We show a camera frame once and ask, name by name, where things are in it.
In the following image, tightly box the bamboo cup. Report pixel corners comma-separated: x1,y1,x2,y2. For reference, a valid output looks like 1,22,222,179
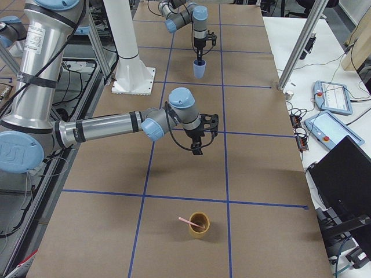
188,211,210,239

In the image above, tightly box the right side frame post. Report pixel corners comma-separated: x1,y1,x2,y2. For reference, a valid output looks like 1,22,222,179
277,0,328,91

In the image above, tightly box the small metal cylinder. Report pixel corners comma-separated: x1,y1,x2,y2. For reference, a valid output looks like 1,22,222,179
285,91,294,101

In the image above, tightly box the far teach pendant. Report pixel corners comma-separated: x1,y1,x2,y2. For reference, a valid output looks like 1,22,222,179
313,81,353,115

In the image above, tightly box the blue cup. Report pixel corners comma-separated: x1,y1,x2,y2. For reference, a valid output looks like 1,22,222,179
193,60,206,79

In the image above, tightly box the black laptop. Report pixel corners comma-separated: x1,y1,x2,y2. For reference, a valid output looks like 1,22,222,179
309,136,370,221

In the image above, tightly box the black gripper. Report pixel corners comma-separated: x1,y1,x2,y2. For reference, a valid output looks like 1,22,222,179
193,37,206,63
185,128,205,156

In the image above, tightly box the pink chopstick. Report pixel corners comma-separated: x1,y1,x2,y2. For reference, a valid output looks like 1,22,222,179
178,217,205,229

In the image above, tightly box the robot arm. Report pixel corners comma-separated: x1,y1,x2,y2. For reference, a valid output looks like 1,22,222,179
1,1,209,174
158,1,217,66

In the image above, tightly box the white pedestal column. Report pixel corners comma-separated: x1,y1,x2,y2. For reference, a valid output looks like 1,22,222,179
104,0,156,96

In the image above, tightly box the teach pendant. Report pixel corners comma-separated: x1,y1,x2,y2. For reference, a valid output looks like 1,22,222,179
304,111,365,150
313,81,353,115

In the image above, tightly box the near teach pendant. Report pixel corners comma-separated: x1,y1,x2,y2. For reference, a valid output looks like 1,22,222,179
304,111,365,150

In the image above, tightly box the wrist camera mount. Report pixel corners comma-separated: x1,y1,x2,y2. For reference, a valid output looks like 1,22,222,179
200,114,219,139
205,30,217,47

